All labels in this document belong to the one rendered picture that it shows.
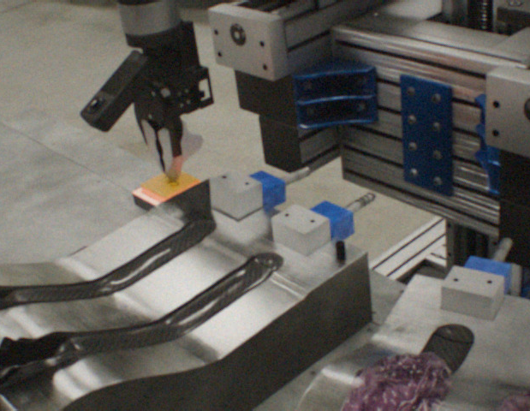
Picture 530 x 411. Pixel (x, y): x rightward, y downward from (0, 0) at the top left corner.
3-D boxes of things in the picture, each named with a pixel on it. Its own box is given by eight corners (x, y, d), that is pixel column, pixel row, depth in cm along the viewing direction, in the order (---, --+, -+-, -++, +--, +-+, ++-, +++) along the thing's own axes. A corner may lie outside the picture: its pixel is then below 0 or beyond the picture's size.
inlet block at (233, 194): (293, 184, 103) (293, 145, 101) (321, 198, 100) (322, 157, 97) (211, 220, 96) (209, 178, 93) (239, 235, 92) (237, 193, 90)
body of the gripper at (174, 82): (217, 109, 110) (202, 21, 104) (165, 133, 105) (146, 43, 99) (182, 96, 115) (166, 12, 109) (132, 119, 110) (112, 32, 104)
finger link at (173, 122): (189, 157, 108) (177, 95, 104) (180, 161, 108) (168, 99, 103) (168, 147, 112) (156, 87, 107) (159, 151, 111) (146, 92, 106)
